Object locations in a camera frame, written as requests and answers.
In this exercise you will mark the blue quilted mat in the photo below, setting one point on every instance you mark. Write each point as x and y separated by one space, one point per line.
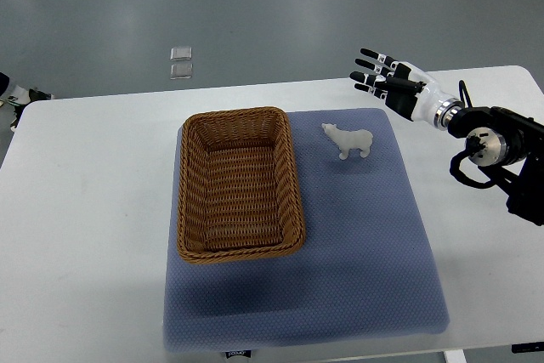
366 268

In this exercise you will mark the white bear figurine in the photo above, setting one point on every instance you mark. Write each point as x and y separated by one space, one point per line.
349 140

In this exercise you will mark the upper grey floor plate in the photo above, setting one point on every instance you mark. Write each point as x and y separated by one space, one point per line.
180 53

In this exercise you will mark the shoes at left edge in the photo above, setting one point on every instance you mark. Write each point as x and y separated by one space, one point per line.
19 98

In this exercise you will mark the black table control panel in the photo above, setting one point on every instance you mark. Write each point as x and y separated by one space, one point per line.
521 348

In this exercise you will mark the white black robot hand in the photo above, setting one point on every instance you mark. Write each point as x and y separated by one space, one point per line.
405 89

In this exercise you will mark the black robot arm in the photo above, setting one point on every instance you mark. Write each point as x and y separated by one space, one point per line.
503 149

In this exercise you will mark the black label tag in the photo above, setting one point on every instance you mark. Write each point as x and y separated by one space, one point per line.
247 354

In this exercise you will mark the brown wicker basket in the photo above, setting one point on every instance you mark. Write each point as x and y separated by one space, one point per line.
238 190

